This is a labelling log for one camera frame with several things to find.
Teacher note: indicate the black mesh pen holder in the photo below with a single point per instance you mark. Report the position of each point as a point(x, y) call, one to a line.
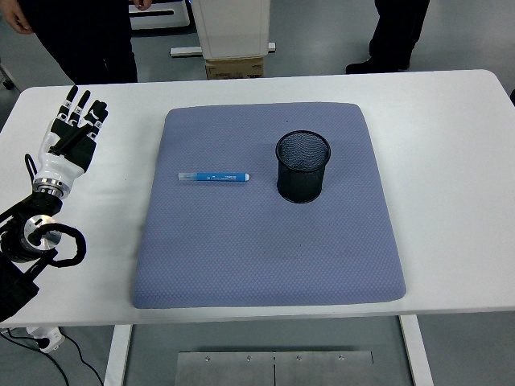
point(299, 189)

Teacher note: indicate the black chair caster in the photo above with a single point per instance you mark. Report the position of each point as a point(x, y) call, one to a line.
point(6, 82)

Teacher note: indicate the white table leg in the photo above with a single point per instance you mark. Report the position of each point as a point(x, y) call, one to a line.
point(416, 354)
point(118, 354)

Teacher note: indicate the white appliance with dark slot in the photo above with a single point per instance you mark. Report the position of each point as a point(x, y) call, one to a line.
point(161, 18)

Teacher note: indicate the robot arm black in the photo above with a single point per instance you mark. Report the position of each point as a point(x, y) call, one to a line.
point(14, 281)

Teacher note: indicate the blue-grey quilted mat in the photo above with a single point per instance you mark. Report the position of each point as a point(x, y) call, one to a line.
point(261, 249)

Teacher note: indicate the white power strip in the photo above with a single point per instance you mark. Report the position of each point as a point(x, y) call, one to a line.
point(46, 339)

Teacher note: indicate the white panel stand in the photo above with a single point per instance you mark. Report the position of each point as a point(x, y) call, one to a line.
point(233, 28)

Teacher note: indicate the person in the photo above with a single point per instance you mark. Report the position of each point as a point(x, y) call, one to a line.
point(88, 40)
point(394, 36)

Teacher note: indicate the brown cardboard box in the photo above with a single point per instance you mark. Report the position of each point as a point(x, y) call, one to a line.
point(233, 68)

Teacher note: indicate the grey metal plate with screws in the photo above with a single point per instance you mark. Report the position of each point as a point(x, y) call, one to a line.
point(241, 370)

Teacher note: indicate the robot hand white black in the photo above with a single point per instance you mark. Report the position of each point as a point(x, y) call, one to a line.
point(60, 165)

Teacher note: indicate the blue marker pen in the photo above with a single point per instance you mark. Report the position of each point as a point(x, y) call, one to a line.
point(217, 177)

